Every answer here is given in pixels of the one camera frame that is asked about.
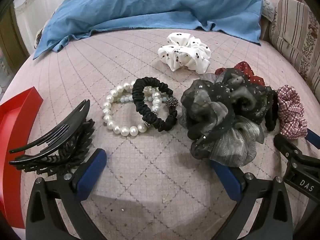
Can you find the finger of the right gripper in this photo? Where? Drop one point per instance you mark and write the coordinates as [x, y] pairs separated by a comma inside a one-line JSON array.
[[286, 148], [313, 138]]

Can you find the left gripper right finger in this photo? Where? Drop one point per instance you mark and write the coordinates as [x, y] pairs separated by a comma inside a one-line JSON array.
[[274, 217]]

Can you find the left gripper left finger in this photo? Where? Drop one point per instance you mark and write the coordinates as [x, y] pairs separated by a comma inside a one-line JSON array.
[[44, 220]]

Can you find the red plaid scrunchie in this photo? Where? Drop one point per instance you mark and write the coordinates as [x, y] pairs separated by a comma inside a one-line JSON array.
[[293, 125]]

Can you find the black claw hair clip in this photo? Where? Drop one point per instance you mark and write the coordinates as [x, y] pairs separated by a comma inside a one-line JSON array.
[[67, 145]]

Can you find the black grey organza scrunchie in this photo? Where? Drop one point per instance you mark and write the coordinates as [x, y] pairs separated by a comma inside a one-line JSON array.
[[223, 112]]

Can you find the dark red dotted scrunchie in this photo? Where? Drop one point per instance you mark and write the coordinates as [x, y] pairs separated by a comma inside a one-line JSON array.
[[243, 68]]

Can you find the white cherry print scrunchie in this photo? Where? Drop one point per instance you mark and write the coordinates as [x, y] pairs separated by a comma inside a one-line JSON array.
[[185, 50]]

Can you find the red tray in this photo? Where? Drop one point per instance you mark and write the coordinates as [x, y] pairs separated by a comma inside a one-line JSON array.
[[17, 117]]

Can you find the striped floral pillow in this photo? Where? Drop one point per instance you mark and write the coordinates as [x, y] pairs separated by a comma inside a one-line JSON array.
[[294, 32]]

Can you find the grey pillow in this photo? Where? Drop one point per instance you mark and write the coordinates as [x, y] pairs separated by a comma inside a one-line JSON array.
[[268, 10]]

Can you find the blue blanket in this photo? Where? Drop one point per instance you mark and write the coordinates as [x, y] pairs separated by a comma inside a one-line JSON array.
[[77, 19]]

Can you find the brown white patterned blanket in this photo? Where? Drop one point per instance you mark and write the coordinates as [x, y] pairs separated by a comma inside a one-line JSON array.
[[37, 38]]

